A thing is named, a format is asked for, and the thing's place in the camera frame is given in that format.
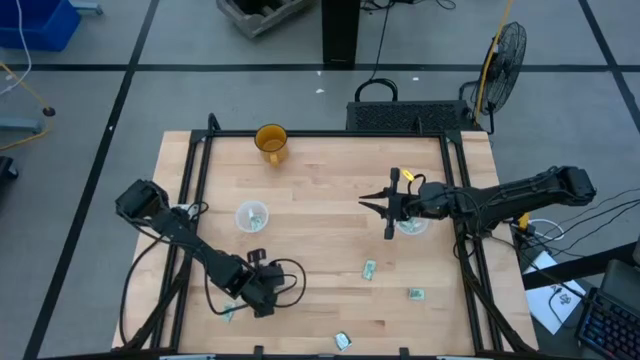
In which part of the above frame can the white coiled cable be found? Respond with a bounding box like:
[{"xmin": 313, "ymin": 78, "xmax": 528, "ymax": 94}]
[{"xmin": 527, "ymin": 218, "xmax": 566, "ymax": 241}]

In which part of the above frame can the black upright column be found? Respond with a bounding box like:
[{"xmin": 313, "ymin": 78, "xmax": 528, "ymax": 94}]
[{"xmin": 321, "ymin": 0, "xmax": 361, "ymax": 70}]

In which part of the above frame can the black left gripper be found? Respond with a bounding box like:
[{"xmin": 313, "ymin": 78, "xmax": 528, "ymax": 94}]
[{"xmin": 243, "ymin": 247, "xmax": 287, "ymax": 320}]

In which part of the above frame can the yellow ceramic mug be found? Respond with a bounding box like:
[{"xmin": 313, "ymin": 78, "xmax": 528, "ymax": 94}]
[{"xmin": 253, "ymin": 123, "xmax": 290, "ymax": 168}]

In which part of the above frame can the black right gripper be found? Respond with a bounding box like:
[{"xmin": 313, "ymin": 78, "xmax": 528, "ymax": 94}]
[{"xmin": 358, "ymin": 167, "xmax": 454, "ymax": 241}]

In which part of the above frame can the black power cable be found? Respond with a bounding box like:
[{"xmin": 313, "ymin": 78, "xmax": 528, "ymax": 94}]
[{"xmin": 367, "ymin": 0, "xmax": 401, "ymax": 84}]

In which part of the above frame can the black object on floor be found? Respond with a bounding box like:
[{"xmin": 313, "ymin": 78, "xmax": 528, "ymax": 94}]
[{"xmin": 0, "ymin": 155, "xmax": 20, "ymax": 194}]

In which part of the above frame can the white paper sheet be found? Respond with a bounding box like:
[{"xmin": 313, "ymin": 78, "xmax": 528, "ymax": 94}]
[{"xmin": 524, "ymin": 249, "xmax": 589, "ymax": 336}]

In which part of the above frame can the black floor fan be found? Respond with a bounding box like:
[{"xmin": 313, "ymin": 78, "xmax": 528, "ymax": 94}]
[{"xmin": 459, "ymin": 20, "xmax": 529, "ymax": 135}]

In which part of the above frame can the black backlit keyboard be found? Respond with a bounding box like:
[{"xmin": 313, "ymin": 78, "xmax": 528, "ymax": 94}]
[{"xmin": 574, "ymin": 287, "xmax": 640, "ymax": 360}]

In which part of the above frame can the black aluminium table frame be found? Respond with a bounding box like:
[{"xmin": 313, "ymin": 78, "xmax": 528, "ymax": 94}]
[{"xmin": 119, "ymin": 112, "xmax": 539, "ymax": 360}]

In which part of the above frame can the yellow hanging cable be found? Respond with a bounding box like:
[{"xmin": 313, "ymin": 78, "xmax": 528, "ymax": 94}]
[
  {"xmin": 0, "ymin": 60, "xmax": 55, "ymax": 151},
  {"xmin": 472, "ymin": 0, "xmax": 516, "ymax": 124}
]

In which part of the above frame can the clear plastic bowl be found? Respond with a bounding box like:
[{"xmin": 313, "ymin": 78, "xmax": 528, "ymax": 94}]
[
  {"xmin": 234, "ymin": 200, "xmax": 270, "ymax": 235},
  {"xmin": 394, "ymin": 214, "xmax": 431, "ymax": 237}
]

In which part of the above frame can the black computer case with handle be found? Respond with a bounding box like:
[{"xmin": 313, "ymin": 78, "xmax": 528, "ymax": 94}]
[{"xmin": 345, "ymin": 78, "xmax": 484, "ymax": 134}]

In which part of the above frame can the blue plastic bin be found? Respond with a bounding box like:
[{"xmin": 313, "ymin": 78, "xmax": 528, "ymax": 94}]
[{"xmin": 0, "ymin": 0, "xmax": 82, "ymax": 53}]

